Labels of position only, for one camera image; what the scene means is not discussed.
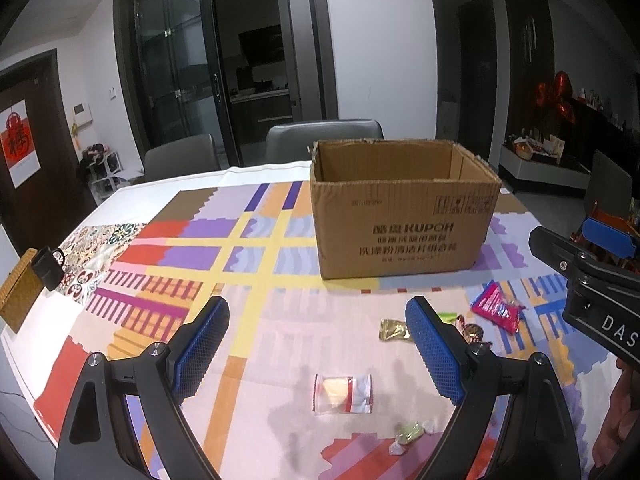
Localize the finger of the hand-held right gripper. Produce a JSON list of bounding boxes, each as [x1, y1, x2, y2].
[[529, 226, 592, 282], [582, 216, 639, 262]]

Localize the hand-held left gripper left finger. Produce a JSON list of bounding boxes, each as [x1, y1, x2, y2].
[[53, 295, 231, 480]]

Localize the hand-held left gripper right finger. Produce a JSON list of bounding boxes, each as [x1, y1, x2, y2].
[[404, 295, 585, 480]]

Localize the brown candy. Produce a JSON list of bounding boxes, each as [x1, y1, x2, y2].
[[455, 315, 485, 345]]

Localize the gold snack packet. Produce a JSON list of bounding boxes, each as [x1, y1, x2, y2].
[[378, 318, 415, 344]]

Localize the pink snack packet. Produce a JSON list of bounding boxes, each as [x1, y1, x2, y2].
[[470, 280, 526, 335]]

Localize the green candy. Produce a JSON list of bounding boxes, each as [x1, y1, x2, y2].
[[390, 420, 435, 457]]

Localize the clear pastry packet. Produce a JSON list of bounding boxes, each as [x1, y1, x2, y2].
[[313, 373, 375, 416]]

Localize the brown cardboard box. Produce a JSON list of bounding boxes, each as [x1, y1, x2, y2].
[[307, 138, 503, 281]]

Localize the person's right hand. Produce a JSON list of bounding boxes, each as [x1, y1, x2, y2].
[[594, 365, 640, 471]]

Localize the orange wooden chair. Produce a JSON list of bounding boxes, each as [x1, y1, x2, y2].
[[570, 200, 640, 277]]

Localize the grey dining chair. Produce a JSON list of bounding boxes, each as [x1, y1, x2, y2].
[[144, 133, 221, 184], [265, 118, 385, 165], [582, 149, 634, 220]]

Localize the colourful patterned tablecloth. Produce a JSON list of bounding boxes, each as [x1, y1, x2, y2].
[[32, 180, 640, 480]]

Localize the white low bench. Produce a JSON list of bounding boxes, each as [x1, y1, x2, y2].
[[499, 144, 592, 194]]

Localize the dark sideboard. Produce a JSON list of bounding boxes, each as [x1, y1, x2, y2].
[[565, 95, 640, 186]]

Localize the floral patterned cloth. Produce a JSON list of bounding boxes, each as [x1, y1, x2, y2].
[[52, 222, 147, 307]]

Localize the red foil balloons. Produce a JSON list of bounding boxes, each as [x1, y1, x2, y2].
[[535, 70, 576, 126]]

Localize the black mug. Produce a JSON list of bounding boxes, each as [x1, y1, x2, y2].
[[31, 246, 66, 291]]

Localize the woven wicker box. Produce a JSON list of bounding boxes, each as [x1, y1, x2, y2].
[[0, 247, 46, 334]]

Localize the white shoe rack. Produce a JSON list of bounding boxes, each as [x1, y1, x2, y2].
[[77, 143, 126, 207]]

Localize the dark wardrobe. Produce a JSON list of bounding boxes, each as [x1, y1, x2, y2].
[[500, 0, 557, 148]]

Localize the dark wooden door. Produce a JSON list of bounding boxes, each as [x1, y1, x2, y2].
[[0, 49, 98, 256]]

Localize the red and white door poster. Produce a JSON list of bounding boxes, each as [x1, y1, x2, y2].
[[0, 101, 41, 189]]

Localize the dark sliding glass door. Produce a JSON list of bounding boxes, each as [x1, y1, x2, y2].
[[112, 0, 336, 170]]

